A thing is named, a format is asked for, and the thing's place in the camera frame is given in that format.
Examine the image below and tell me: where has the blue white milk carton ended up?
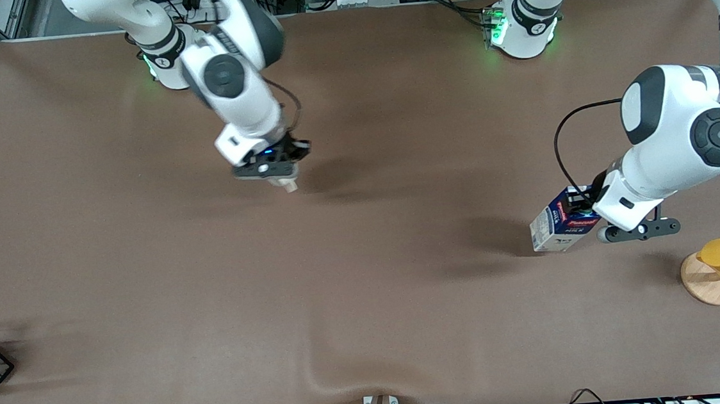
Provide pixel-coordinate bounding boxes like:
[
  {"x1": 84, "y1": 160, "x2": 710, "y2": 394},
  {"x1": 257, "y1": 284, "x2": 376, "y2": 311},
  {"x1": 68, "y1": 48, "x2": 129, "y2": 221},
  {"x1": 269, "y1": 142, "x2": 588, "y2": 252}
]
[{"x1": 527, "y1": 184, "x2": 603, "y2": 255}]

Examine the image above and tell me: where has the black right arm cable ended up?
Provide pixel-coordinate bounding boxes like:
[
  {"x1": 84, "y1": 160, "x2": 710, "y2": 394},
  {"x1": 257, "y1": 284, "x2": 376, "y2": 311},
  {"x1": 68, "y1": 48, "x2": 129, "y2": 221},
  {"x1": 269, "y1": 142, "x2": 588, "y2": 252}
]
[{"x1": 260, "y1": 72, "x2": 306, "y2": 147}]

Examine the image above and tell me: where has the white power strip with plugs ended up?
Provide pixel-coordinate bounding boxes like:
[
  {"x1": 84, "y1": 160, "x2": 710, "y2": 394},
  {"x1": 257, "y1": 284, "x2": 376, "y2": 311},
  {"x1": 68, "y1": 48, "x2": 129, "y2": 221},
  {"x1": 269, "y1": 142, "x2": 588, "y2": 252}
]
[{"x1": 180, "y1": 0, "x2": 224, "y2": 25}]

